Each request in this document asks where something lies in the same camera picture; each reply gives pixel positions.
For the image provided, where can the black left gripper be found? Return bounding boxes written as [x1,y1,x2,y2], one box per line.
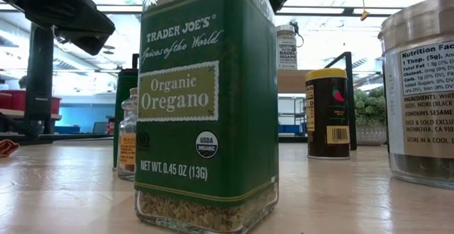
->
[0,0,116,56]

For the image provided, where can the small cork-topped glass jar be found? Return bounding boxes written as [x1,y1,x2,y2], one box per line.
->
[116,87,139,182]

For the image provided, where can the everything bagel seasoning jar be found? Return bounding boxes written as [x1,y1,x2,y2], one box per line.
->
[275,23,299,71]

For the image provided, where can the yellow-lid chili spice jar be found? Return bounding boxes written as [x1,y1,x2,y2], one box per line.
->
[305,67,352,160]

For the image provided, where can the furikake seasoning jar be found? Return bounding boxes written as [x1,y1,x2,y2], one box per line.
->
[377,0,454,191]

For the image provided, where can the red storage bin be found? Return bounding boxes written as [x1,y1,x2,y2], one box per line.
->
[0,89,62,116]

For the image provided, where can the wooden background table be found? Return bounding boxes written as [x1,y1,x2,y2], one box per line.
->
[0,108,63,121]

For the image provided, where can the green-label oregano spice jar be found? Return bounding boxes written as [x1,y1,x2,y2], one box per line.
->
[133,0,280,234]

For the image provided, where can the orange folded cloth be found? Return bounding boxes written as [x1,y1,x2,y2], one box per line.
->
[0,139,21,159]

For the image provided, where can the small black background device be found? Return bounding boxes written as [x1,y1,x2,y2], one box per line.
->
[289,20,305,49]

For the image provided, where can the blue storage bin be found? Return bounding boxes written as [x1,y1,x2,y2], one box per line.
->
[278,123,308,135]

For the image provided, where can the yellow hanging tag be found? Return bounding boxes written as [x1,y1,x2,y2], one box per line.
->
[360,0,370,22]

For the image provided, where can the potted green plant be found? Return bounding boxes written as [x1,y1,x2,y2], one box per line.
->
[353,87,387,146]

